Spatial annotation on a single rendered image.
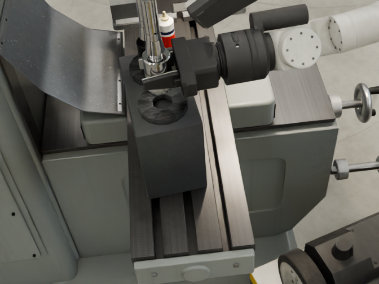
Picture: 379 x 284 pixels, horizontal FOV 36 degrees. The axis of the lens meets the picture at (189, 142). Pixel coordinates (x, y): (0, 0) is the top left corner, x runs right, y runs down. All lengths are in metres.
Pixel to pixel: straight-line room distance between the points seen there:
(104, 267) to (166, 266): 0.86
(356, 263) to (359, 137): 1.14
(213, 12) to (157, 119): 0.72
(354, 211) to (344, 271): 0.86
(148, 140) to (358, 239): 0.69
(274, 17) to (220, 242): 0.41
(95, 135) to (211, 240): 0.53
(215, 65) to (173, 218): 0.33
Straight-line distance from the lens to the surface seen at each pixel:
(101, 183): 1.63
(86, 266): 1.95
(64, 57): 1.49
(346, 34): 1.01
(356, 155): 2.45
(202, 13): 0.29
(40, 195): 1.62
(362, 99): 1.74
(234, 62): 0.95
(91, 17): 3.18
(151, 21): 0.90
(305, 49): 0.96
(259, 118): 1.49
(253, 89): 1.49
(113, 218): 1.77
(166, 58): 0.95
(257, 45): 0.96
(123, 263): 1.93
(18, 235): 1.73
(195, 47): 0.98
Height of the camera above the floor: 1.86
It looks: 49 degrees down
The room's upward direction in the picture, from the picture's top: 6 degrees counter-clockwise
